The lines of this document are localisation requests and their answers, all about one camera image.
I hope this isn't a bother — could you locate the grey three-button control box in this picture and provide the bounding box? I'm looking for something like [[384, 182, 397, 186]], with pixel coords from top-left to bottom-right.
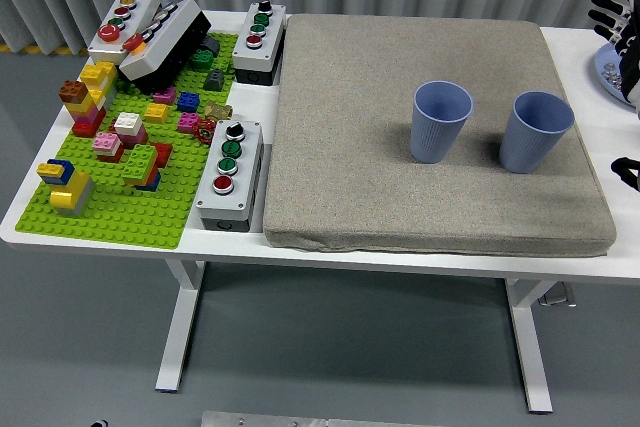
[[231, 0, 288, 87]]

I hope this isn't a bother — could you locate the brass valve red handwheel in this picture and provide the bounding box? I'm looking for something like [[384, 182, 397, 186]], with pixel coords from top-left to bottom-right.
[[193, 101, 235, 145]]

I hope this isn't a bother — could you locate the white five-button control box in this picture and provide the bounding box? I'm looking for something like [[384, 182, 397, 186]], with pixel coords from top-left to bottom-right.
[[87, 0, 162, 66]]

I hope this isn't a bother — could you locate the white black tilted button box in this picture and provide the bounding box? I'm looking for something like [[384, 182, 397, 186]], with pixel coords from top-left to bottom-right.
[[118, 0, 213, 97]]

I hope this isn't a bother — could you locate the brown yellow red brick stack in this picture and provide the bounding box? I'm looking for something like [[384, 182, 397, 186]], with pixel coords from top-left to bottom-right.
[[58, 80, 108, 139]]

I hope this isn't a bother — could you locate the blue ribbed plastic cup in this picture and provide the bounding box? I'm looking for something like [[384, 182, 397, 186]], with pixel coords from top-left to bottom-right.
[[498, 91, 576, 175], [409, 80, 474, 164]]

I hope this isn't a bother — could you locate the grey four-button control box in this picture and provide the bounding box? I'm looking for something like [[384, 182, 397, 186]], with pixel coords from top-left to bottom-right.
[[194, 119, 265, 234]]

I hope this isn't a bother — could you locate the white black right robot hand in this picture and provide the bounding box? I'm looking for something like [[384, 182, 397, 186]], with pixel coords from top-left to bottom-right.
[[588, 0, 640, 192]]

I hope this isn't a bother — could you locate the grey-brown fabric mat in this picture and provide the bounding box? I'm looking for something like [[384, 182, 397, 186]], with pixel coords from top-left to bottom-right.
[[263, 14, 617, 258]]

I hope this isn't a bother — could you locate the white table leg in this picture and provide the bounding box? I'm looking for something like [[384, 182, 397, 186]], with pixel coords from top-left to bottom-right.
[[503, 277, 554, 415], [154, 259, 207, 394]]

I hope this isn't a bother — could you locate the blue yellow grey brick stack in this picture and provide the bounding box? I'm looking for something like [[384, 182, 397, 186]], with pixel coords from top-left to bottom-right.
[[36, 158, 96, 219]]

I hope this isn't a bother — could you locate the grey table control bracket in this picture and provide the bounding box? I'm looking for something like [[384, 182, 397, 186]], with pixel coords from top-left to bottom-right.
[[538, 282, 578, 308]]

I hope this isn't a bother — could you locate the blue toy brick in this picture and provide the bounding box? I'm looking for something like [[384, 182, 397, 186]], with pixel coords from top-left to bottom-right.
[[176, 91, 202, 114]]

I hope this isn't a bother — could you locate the yellow black floor tape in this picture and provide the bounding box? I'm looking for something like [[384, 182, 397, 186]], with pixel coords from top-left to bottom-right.
[[0, 43, 92, 55]]

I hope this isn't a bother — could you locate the green brick baseplate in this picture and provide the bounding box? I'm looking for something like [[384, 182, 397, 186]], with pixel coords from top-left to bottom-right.
[[14, 31, 240, 251]]

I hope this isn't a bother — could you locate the yellow white brick stack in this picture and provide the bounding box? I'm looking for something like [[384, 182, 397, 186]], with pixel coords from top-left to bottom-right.
[[79, 60, 119, 98]]

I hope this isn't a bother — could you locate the green orange blue brick stack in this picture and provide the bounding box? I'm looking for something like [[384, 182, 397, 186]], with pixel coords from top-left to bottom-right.
[[121, 142, 174, 193]]

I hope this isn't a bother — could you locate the blue plastic plate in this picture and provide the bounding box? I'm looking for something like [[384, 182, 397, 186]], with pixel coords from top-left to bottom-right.
[[594, 41, 639, 108]]

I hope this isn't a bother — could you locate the green toy brick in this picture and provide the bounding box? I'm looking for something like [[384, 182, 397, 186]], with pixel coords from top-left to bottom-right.
[[192, 48, 217, 70]]

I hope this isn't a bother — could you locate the yellow toy brick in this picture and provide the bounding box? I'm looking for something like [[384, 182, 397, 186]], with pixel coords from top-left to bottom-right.
[[144, 102, 170, 124]]

